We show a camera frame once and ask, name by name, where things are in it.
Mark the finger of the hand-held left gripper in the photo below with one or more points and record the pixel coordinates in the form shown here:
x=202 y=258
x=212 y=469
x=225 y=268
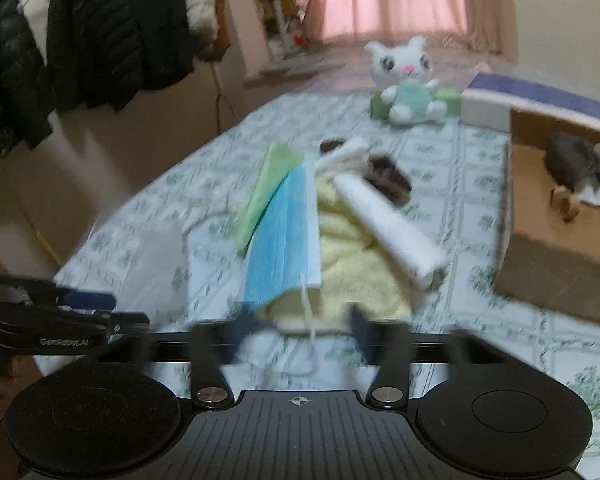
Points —
x=82 y=299
x=126 y=322

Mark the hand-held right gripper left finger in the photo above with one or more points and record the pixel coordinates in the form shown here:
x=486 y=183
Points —
x=242 y=329

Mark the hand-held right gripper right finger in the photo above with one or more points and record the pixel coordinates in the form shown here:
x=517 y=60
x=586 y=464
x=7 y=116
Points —
x=362 y=331

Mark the yellow towel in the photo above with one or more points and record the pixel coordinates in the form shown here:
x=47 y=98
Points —
x=350 y=260

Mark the blue face mask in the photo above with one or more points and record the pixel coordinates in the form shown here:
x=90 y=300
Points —
x=281 y=240

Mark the white towel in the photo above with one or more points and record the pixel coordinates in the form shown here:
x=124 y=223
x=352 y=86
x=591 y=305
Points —
x=387 y=227

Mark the green face mask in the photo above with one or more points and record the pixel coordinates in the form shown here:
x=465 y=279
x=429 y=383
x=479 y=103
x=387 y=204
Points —
x=265 y=195

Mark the large brown fuzzy sock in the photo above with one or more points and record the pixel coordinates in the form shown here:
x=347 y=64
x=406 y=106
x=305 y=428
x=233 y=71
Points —
x=387 y=180

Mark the white cloth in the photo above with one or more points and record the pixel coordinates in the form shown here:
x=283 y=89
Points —
x=346 y=155

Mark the cardboard box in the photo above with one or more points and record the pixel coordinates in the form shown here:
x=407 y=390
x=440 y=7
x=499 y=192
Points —
x=545 y=265

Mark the clear plastic bag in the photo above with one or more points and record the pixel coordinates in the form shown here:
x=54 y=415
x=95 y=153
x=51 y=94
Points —
x=147 y=270

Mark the floral tablecloth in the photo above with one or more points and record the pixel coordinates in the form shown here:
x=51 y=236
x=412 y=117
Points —
x=190 y=180

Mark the small brown fuzzy sock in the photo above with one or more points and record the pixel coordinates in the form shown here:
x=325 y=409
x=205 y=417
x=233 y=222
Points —
x=332 y=146

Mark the small wooden toy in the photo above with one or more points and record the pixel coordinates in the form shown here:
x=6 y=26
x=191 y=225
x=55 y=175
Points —
x=565 y=203

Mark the long black puffer jacket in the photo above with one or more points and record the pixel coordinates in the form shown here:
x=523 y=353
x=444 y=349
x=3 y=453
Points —
x=5 y=70

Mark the green tissue box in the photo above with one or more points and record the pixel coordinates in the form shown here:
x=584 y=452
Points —
x=452 y=102

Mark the white plush cat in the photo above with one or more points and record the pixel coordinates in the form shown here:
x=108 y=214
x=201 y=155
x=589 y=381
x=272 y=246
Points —
x=405 y=80

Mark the white and purple box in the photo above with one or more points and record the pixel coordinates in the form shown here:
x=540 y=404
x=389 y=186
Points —
x=485 y=102

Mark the short black puffer jacket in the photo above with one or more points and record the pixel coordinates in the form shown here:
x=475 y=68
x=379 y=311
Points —
x=105 y=30

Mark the grey plush mouse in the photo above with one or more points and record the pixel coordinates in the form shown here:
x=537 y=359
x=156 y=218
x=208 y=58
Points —
x=572 y=160

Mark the cluttered shelf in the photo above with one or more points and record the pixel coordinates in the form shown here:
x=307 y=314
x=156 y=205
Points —
x=280 y=15

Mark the pink curtain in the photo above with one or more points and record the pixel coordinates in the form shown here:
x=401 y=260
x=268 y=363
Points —
x=400 y=0

